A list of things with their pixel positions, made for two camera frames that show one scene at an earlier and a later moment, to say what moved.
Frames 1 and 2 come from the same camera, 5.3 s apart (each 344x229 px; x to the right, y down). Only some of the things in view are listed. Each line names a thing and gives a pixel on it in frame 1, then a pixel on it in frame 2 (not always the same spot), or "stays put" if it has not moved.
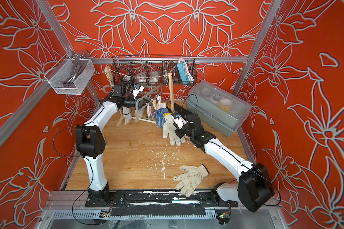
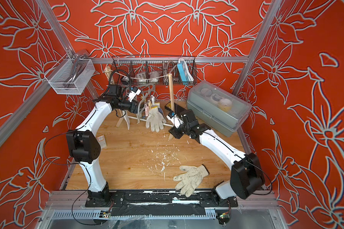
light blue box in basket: x=186 y=75 stays put
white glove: x=169 y=130 → x=155 y=120
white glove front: x=189 y=181 stays put
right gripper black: x=178 y=131 stays put
